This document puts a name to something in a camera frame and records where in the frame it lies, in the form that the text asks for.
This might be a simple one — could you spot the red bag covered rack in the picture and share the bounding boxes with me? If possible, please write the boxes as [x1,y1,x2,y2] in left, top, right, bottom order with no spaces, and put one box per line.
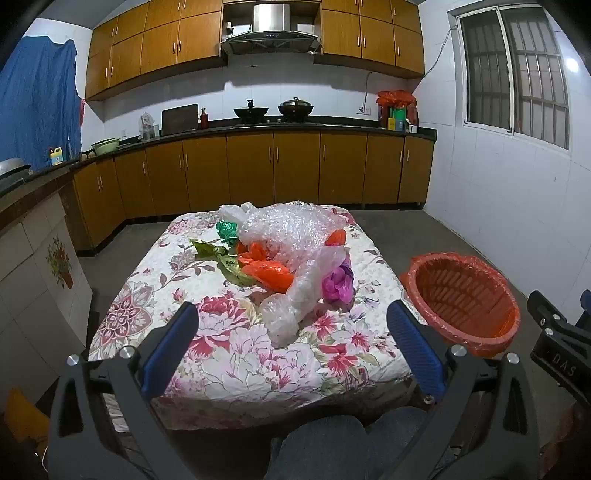
[376,90,419,132]

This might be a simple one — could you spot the wooden cabinets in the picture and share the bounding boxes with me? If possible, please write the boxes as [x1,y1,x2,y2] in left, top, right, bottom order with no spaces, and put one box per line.
[71,131,435,252]
[313,0,426,78]
[85,0,228,101]

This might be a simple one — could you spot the clear bubble wrap sheet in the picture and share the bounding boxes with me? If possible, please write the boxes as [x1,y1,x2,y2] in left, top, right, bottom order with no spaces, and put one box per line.
[239,200,348,280]

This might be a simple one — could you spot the black kitchen countertop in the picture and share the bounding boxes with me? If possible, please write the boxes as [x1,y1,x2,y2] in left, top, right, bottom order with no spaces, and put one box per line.
[0,121,438,197]

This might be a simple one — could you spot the metal pot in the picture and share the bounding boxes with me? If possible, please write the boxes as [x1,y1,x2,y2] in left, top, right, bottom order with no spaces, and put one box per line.
[0,157,33,180]

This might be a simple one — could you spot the black wok with lid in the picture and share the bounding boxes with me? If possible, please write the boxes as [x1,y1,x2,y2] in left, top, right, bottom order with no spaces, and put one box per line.
[277,97,315,122]

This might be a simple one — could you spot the green basin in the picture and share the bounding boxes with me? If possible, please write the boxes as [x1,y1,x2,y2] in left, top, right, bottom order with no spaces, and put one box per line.
[90,138,121,157]

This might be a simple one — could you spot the steel range hood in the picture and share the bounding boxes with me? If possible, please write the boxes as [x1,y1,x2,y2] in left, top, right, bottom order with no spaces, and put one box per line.
[220,3,322,56]

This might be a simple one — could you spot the floral tablecloth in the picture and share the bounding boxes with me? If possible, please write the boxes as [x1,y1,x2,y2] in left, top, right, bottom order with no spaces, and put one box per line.
[87,200,426,431]

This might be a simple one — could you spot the black wok with handle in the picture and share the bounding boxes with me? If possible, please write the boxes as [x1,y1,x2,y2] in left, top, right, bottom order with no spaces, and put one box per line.
[233,99,270,123]

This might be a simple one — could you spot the brown cutting board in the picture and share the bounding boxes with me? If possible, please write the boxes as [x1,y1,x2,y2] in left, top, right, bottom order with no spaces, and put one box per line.
[161,104,199,136]

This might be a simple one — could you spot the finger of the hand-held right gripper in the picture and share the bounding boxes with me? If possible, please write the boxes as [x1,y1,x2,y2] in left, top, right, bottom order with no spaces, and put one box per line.
[527,289,591,343]

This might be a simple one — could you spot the purple plastic bag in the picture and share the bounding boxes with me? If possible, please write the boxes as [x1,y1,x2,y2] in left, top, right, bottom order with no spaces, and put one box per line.
[321,260,356,306]

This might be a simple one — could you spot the wooden lower cabinets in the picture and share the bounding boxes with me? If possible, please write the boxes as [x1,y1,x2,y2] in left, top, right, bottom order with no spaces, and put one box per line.
[71,131,435,252]

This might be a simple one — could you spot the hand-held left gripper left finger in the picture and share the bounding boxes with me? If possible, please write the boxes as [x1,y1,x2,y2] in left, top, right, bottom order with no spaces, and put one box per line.
[48,301,200,480]

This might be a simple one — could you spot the barred window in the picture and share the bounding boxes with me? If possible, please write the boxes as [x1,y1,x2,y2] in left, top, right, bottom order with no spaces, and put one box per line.
[454,4,572,151]

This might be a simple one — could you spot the blue hanging cloth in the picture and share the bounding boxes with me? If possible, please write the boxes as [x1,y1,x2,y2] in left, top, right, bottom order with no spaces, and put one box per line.
[0,34,84,170]

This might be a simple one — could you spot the wooden upper cabinets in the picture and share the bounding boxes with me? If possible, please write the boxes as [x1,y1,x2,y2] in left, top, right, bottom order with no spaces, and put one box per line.
[85,0,228,101]
[313,0,426,78]

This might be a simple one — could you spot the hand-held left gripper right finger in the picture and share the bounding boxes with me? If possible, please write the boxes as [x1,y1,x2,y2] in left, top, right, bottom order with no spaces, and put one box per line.
[386,299,542,480]

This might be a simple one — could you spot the thin wall wire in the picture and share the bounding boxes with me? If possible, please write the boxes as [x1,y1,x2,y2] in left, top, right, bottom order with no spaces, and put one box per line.
[422,27,458,78]

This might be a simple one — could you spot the orange plastic basket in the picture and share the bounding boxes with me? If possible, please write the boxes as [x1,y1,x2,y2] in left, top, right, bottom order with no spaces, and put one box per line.
[399,252,522,359]

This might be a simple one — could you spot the green foil bag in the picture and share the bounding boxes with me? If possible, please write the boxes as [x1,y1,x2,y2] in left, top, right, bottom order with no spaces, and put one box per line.
[215,220,239,245]

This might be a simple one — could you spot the person's legs in jeans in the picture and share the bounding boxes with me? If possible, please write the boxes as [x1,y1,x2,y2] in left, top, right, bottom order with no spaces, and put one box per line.
[262,406,431,480]

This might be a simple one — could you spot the olive green foil wrapper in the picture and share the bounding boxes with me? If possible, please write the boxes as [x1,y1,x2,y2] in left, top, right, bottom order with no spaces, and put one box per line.
[191,239,256,288]

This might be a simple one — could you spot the yellow bag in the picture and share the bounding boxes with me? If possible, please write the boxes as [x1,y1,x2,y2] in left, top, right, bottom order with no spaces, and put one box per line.
[4,387,49,445]

